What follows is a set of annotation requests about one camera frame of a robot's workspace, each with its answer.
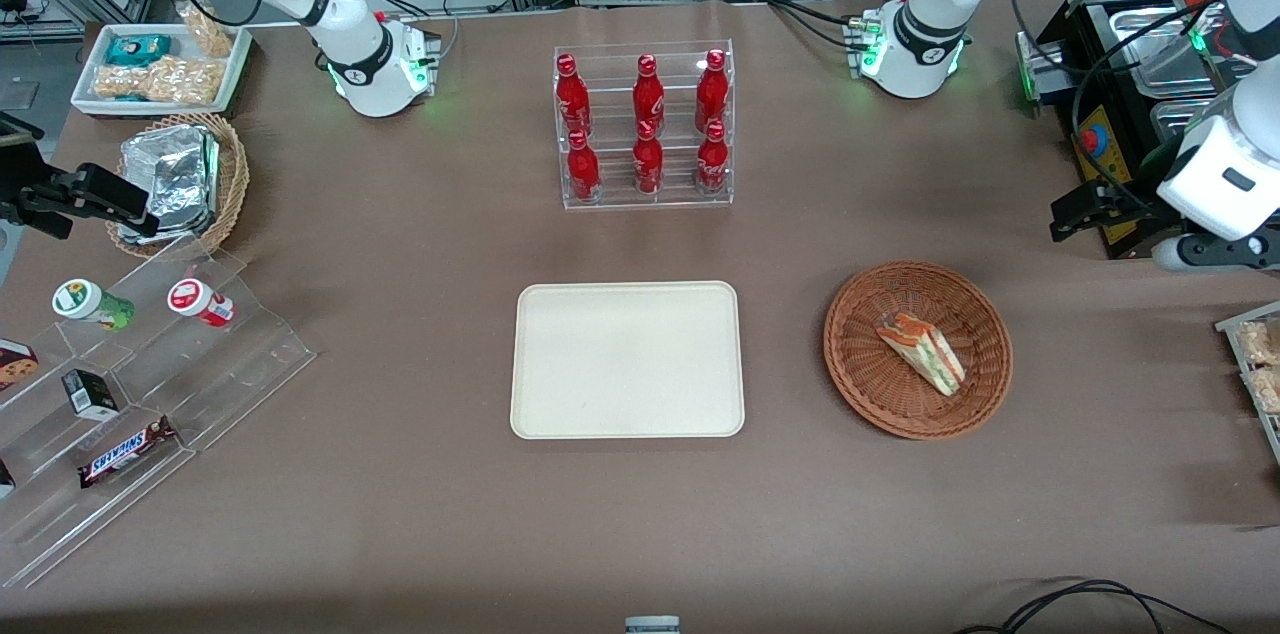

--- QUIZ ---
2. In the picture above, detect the cream plastic tray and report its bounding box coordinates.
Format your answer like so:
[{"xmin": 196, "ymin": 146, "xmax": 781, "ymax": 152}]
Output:
[{"xmin": 510, "ymin": 281, "xmax": 747, "ymax": 440}]

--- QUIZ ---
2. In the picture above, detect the small clear snack bag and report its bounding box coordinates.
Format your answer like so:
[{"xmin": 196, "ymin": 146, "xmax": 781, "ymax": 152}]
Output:
[{"xmin": 177, "ymin": 1, "xmax": 237, "ymax": 59}]

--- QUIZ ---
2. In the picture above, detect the triangular sandwich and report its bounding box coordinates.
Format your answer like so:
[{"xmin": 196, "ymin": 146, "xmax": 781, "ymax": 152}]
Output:
[{"xmin": 877, "ymin": 312, "xmax": 968, "ymax": 398}]

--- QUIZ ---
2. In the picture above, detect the small black box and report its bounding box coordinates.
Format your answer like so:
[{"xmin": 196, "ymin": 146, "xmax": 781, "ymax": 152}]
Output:
[{"xmin": 61, "ymin": 368, "xmax": 122, "ymax": 421}]

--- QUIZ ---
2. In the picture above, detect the steel pan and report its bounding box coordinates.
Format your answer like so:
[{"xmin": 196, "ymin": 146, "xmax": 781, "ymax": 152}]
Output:
[{"xmin": 1108, "ymin": 6, "xmax": 1237, "ymax": 101}]

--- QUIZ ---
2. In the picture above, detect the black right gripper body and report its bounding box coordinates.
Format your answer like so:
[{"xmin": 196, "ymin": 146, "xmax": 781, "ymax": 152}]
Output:
[{"xmin": 0, "ymin": 114, "xmax": 76, "ymax": 241}]

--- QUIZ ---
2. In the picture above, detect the red cola bottle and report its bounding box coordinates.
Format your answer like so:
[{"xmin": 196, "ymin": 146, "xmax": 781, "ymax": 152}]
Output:
[
  {"xmin": 632, "ymin": 54, "xmax": 667, "ymax": 129},
  {"xmin": 695, "ymin": 119, "xmax": 731, "ymax": 196},
  {"xmin": 694, "ymin": 49, "xmax": 730, "ymax": 129},
  {"xmin": 555, "ymin": 54, "xmax": 592, "ymax": 137},
  {"xmin": 566, "ymin": 129, "xmax": 603, "ymax": 204},
  {"xmin": 632, "ymin": 119, "xmax": 666, "ymax": 196}
]

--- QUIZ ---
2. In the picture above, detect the light tan wicker basket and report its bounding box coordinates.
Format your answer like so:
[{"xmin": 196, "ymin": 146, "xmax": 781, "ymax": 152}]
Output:
[{"xmin": 104, "ymin": 112, "xmax": 251, "ymax": 261}]

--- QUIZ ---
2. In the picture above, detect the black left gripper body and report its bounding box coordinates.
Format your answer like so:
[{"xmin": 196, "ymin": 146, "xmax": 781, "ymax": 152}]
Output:
[{"xmin": 1095, "ymin": 182, "xmax": 1184, "ymax": 238}]

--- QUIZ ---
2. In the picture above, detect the silver foil container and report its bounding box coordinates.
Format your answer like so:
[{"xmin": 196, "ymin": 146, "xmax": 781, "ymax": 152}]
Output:
[{"xmin": 119, "ymin": 124, "xmax": 222, "ymax": 246}]

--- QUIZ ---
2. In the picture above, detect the white rectangular snack tray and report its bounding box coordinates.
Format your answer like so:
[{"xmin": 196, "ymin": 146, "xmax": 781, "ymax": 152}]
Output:
[{"xmin": 70, "ymin": 22, "xmax": 254, "ymax": 119}]

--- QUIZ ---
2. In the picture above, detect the brown round wicker basket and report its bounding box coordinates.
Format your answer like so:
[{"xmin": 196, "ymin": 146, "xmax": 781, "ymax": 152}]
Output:
[{"xmin": 823, "ymin": 260, "xmax": 1014, "ymax": 441}]

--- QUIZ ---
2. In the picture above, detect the clear acrylic bottle rack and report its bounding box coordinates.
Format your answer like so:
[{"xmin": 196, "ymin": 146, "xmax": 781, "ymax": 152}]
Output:
[{"xmin": 553, "ymin": 40, "xmax": 734, "ymax": 211}]

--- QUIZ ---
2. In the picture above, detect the red lid cup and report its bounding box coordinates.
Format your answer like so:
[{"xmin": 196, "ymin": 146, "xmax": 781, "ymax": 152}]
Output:
[{"xmin": 166, "ymin": 277, "xmax": 237, "ymax": 329}]

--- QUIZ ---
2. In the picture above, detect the teal snack packet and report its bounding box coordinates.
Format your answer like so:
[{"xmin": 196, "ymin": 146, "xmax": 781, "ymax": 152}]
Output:
[{"xmin": 104, "ymin": 34, "xmax": 174, "ymax": 68}]

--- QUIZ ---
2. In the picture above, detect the large clear peanut snack bag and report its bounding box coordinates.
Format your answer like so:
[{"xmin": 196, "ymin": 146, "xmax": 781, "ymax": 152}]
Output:
[{"xmin": 92, "ymin": 56, "xmax": 227, "ymax": 106}]

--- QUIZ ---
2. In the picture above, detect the brown Snickers bar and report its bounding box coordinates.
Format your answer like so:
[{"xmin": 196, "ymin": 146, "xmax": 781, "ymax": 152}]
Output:
[{"xmin": 78, "ymin": 415, "xmax": 179, "ymax": 490}]

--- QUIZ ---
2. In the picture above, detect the dark cookie box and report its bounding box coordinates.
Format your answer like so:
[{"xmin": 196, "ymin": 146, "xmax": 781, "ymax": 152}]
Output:
[{"xmin": 0, "ymin": 339, "xmax": 41, "ymax": 393}]

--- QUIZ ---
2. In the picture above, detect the clear side tray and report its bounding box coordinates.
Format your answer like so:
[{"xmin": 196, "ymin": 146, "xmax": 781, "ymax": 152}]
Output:
[{"xmin": 1214, "ymin": 301, "xmax": 1280, "ymax": 466}]

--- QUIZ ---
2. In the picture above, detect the black floor cable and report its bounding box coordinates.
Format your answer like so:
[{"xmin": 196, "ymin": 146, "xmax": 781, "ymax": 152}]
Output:
[{"xmin": 950, "ymin": 577, "xmax": 1237, "ymax": 634}]

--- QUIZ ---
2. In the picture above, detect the green lid cup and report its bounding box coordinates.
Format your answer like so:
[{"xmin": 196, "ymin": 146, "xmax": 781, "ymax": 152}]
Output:
[{"xmin": 52, "ymin": 278, "xmax": 137, "ymax": 333}]

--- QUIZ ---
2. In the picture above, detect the clear acrylic stepped display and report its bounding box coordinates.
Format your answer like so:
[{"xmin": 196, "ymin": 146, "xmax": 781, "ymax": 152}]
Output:
[{"xmin": 0, "ymin": 234, "xmax": 318, "ymax": 591}]

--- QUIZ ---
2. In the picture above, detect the black food warmer cabinet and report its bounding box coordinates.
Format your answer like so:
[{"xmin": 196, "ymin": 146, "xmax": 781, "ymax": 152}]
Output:
[{"xmin": 1014, "ymin": 0, "xmax": 1280, "ymax": 261}]

